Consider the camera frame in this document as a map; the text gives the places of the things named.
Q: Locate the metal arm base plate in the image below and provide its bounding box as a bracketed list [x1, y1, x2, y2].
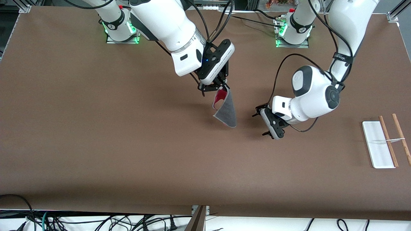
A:
[275, 18, 310, 48]
[106, 14, 141, 44]

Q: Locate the thick black floor cable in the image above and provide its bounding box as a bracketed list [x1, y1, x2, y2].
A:
[0, 194, 35, 222]

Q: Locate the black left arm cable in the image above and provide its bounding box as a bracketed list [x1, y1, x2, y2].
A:
[272, 0, 354, 133]

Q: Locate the short black table cable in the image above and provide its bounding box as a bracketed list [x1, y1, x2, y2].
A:
[255, 9, 280, 20]

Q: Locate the white power strip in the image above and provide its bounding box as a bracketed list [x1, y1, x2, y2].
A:
[193, 0, 235, 10]

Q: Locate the long black table cable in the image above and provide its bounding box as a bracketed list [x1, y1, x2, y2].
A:
[231, 14, 279, 28]

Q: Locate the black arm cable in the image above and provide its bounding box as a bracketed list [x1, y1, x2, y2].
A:
[272, 0, 354, 133]
[189, 0, 234, 43]

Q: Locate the dark angled post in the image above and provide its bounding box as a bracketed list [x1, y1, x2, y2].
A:
[185, 205, 206, 231]

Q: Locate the brown table cover sheet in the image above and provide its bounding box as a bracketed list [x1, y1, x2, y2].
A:
[0, 6, 411, 221]

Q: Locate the grey microfibre towel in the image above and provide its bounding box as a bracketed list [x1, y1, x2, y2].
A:
[213, 89, 237, 128]

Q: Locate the white rack with wooden rods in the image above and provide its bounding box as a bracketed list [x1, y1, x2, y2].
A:
[362, 114, 411, 169]

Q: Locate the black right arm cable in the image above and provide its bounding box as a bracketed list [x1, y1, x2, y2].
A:
[189, 0, 234, 43]

